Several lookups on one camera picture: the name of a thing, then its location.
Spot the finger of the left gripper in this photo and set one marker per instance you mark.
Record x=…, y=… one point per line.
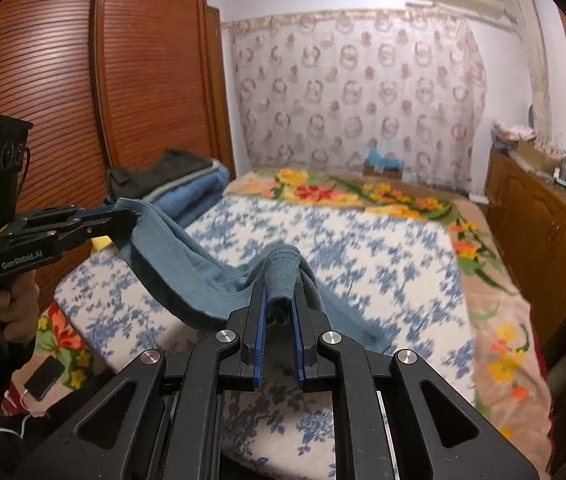
x=23, y=249
x=63, y=217

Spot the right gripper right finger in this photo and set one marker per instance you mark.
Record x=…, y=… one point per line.
x=394, y=416

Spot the cardboard box on cabinet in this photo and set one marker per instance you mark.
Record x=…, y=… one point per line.
x=539, y=155

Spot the person's left hand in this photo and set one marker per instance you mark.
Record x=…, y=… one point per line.
x=19, y=309

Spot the black phone on bed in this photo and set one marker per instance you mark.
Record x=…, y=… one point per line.
x=44, y=378

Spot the brown louvered wardrobe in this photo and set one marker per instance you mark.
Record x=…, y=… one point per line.
x=110, y=83

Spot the pink circle patterned curtain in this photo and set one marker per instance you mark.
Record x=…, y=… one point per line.
x=319, y=89

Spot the brown wooden cabinet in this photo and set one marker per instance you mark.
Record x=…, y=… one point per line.
x=527, y=218

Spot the teal blue shorts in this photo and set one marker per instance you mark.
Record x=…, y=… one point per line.
x=203, y=291

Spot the colourful floral beige blanket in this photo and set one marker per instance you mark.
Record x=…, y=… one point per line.
x=510, y=389

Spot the black folded pants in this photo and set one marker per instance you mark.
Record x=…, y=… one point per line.
x=173, y=164

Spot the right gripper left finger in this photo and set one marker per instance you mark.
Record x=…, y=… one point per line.
x=160, y=417

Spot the grey folded garment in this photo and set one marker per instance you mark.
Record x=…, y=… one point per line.
x=157, y=192

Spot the blue folded jeans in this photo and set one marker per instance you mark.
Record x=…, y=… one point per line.
x=188, y=202

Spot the box with blue cloth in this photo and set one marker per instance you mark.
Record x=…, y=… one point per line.
x=382, y=166

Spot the stack of papers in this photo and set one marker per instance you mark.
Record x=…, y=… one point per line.
x=505, y=137

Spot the blue floral white quilt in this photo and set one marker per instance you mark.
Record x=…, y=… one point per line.
x=387, y=283

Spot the beige tied side curtain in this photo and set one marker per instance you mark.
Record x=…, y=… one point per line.
x=530, y=32

